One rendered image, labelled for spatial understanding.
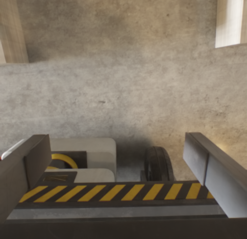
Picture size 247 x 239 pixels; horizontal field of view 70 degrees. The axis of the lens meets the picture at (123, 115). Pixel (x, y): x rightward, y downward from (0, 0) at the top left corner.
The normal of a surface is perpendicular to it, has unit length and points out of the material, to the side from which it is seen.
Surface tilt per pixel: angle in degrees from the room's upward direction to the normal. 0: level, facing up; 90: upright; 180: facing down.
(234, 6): 90
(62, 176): 90
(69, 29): 0
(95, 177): 90
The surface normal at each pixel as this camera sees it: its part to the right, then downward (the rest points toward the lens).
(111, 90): 0.03, 0.26
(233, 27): -1.00, 0.08
